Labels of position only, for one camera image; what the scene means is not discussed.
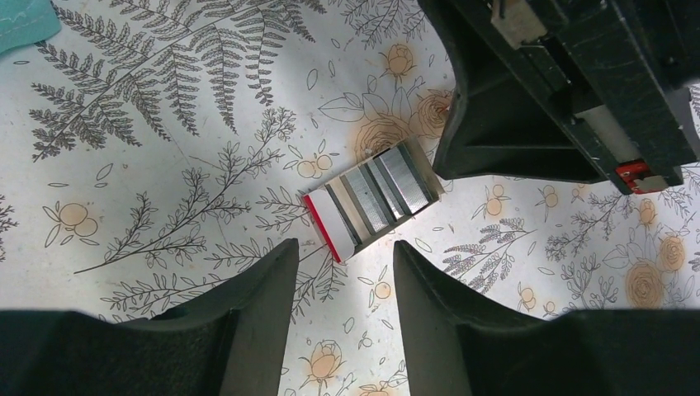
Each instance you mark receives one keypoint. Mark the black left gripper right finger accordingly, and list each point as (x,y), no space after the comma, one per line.
(459,342)

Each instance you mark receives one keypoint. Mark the red staple box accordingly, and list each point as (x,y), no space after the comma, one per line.
(373,198)

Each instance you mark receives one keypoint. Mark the teal t-shirt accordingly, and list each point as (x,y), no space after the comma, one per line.
(25,22)

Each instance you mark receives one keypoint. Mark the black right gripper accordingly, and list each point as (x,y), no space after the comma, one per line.
(570,91)

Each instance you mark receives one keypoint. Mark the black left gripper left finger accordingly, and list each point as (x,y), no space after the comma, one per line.
(231,340)

